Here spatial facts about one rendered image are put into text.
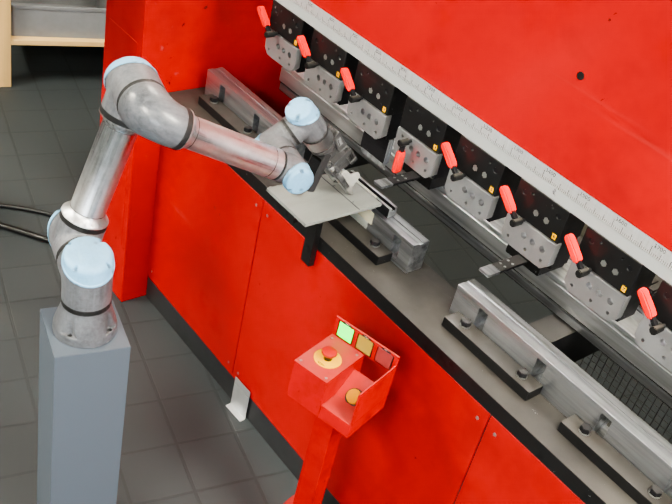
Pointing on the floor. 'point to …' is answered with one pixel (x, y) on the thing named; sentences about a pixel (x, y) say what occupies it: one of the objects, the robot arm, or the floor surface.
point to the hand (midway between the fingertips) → (341, 187)
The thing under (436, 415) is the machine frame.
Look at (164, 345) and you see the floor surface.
